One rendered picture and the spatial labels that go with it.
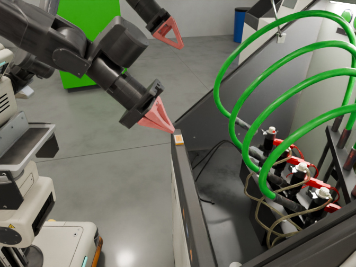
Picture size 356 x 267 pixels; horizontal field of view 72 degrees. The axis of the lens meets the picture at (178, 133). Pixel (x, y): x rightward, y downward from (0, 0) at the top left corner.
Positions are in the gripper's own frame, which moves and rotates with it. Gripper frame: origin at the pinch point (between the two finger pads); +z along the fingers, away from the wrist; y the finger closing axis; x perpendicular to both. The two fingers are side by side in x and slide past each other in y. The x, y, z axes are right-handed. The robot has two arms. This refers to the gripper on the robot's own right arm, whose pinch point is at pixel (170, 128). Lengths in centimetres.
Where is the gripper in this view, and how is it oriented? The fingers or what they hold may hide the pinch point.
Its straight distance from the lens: 52.0
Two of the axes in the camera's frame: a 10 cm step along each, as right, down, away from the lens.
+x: 1.3, -5.4, 8.3
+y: 6.9, -5.5, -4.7
